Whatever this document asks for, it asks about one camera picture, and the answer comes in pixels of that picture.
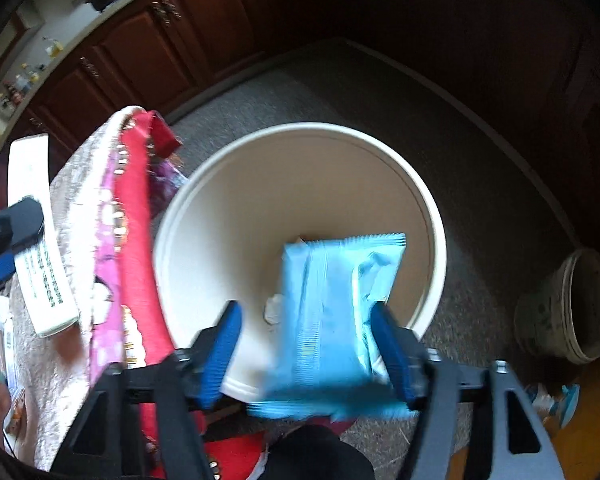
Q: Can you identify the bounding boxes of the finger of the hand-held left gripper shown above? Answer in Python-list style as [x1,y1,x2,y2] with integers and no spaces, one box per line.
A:
[0,197,46,305]

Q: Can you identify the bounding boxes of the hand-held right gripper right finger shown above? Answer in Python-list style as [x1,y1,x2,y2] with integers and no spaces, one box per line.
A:
[369,304,567,480]

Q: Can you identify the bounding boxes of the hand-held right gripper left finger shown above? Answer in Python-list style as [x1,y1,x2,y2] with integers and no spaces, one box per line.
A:
[50,301,243,480]

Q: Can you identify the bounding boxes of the silver printed snack packet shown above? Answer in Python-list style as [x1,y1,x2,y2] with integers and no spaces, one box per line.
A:
[6,132,81,338]

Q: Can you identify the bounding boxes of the blue snack packet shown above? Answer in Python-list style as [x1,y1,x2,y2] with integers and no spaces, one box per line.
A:
[247,232,412,422]

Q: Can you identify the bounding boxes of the white plastic bucket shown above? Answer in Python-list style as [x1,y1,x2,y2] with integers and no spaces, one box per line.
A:
[152,122,448,403]

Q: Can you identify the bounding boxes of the crumpled white paper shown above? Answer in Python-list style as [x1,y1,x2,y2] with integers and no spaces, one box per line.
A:
[262,292,287,325]

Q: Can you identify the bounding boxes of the beige embossed tablecloth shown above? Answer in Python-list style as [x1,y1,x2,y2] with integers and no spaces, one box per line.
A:
[0,105,153,472]

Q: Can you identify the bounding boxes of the pink printed cloth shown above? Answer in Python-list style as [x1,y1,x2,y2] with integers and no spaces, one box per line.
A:
[86,150,188,391]

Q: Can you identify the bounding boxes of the white barcoded wrapper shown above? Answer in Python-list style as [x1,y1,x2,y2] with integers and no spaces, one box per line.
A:
[0,294,20,403]

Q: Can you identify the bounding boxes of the red cloth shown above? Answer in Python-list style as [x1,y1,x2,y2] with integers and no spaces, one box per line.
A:
[117,109,353,480]

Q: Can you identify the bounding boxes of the person's dark trouser leg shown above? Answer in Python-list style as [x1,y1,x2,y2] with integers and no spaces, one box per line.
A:
[269,424,377,480]

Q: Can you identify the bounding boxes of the row of small bottles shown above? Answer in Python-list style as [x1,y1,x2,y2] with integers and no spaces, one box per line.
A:
[0,37,65,111]

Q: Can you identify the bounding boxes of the weathered ceramic pot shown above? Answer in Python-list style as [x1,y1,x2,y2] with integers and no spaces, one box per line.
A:
[514,247,600,365]

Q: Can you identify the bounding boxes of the light blue slipper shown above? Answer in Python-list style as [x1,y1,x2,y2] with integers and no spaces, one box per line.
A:
[525,382,581,430]

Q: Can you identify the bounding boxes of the grey rug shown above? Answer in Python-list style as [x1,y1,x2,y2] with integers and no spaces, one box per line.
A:
[167,37,583,480]

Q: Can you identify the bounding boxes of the brown wooden kitchen cabinets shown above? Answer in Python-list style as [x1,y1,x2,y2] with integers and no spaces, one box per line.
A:
[0,0,301,161]

